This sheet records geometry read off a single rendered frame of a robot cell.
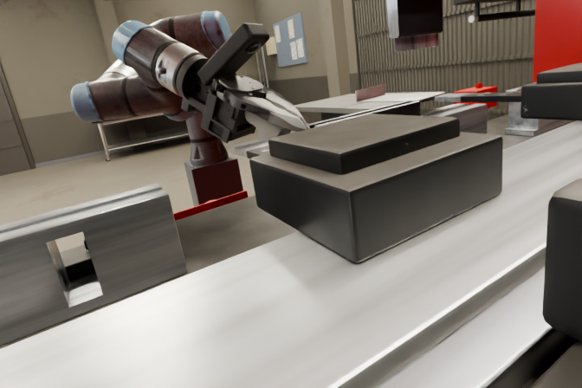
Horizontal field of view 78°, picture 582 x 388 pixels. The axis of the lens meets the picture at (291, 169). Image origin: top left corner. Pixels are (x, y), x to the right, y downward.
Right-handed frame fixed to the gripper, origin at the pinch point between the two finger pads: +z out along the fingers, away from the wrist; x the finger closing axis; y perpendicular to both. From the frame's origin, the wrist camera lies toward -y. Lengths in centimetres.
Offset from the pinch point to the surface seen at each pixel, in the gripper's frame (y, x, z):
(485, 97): -10.7, -13.2, 18.7
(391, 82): 67, -404, -71
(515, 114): -6, -48, 27
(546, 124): -6, -48, 33
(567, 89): -15.8, -3.9, 24.8
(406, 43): -12.7, -17.1, 4.8
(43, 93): 318, -308, -609
